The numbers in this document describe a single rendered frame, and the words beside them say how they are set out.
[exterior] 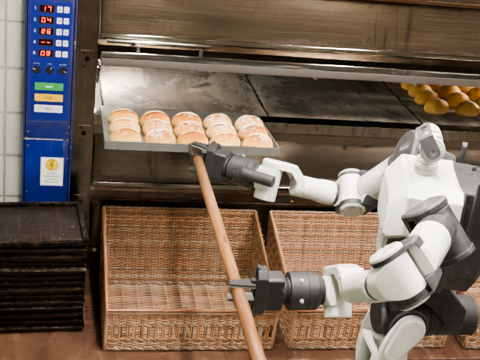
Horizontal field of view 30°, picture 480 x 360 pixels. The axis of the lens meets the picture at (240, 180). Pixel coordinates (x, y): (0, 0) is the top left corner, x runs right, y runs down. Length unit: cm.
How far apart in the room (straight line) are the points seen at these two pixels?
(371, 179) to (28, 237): 106
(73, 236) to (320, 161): 95
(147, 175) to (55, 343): 66
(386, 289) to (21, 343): 139
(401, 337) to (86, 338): 103
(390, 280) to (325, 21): 136
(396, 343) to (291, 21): 115
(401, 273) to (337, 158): 142
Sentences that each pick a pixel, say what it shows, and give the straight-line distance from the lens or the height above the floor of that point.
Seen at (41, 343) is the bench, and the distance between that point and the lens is 292.
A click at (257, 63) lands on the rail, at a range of 288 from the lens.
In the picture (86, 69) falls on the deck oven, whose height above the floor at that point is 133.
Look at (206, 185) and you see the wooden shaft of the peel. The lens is 251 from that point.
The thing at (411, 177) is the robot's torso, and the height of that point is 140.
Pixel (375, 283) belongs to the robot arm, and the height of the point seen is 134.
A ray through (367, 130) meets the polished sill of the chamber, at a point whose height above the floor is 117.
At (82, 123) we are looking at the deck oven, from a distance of 305.
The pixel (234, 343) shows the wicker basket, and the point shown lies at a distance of 293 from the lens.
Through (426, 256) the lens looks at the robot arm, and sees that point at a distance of 191.
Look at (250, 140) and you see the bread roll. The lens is 283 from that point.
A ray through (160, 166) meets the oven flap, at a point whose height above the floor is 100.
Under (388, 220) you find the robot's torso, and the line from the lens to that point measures 227.
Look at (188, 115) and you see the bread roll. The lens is 294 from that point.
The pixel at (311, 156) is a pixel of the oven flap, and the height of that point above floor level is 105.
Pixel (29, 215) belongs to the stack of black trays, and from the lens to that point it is 297.
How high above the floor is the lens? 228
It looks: 25 degrees down
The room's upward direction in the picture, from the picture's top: 7 degrees clockwise
